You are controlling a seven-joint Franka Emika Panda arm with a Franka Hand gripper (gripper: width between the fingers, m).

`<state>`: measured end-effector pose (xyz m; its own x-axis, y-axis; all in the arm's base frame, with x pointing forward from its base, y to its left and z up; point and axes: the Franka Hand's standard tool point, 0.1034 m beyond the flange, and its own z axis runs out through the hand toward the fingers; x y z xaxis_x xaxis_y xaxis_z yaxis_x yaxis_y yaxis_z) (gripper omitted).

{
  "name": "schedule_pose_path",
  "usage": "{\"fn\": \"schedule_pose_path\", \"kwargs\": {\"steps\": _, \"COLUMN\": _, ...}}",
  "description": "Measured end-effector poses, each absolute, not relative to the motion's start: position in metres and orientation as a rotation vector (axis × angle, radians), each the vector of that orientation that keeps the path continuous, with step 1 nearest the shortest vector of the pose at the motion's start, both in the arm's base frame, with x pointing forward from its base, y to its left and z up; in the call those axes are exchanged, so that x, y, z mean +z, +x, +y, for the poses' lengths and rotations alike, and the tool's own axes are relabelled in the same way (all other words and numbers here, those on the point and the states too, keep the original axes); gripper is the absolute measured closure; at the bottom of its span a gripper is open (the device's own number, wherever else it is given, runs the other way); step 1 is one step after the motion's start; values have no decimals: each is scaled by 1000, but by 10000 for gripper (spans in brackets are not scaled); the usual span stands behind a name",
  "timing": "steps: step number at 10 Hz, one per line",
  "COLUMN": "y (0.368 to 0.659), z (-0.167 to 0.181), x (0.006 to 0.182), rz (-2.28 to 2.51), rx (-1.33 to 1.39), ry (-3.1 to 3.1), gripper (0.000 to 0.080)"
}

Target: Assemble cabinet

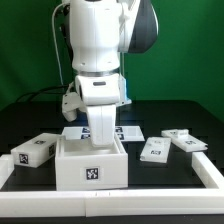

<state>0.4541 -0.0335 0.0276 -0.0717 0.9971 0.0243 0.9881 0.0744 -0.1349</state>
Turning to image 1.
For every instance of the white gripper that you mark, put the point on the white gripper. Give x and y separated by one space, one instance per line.
100 96

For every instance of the white cabinet body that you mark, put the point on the white cabinet body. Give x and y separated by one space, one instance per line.
80 166

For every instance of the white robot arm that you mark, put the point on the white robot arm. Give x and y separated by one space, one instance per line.
98 32

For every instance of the white flat tag plate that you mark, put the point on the white flat tag plate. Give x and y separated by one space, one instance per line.
125 133

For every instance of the white closed box part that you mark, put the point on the white closed box part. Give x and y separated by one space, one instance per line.
36 151

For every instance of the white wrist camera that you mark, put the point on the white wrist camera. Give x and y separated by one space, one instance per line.
71 102

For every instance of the white U-shaped frame fence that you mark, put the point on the white U-shaped frame fence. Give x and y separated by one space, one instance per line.
206 200

